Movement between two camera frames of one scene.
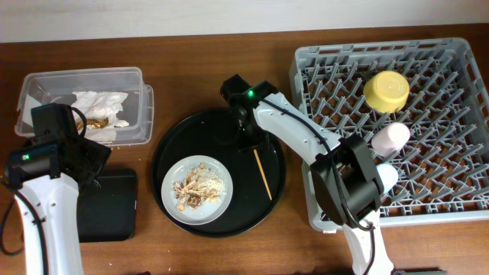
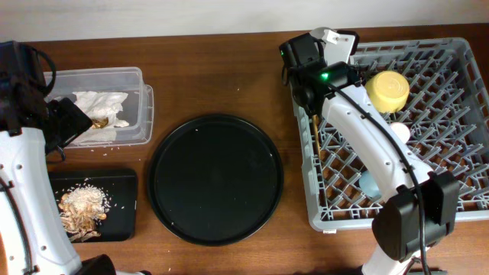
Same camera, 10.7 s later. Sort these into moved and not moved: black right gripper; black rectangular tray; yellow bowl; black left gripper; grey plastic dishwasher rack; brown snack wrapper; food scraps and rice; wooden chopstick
Moved: food scraps and rice; wooden chopstick; black right gripper; black left gripper
Not moved: black rectangular tray; yellow bowl; brown snack wrapper; grey plastic dishwasher rack
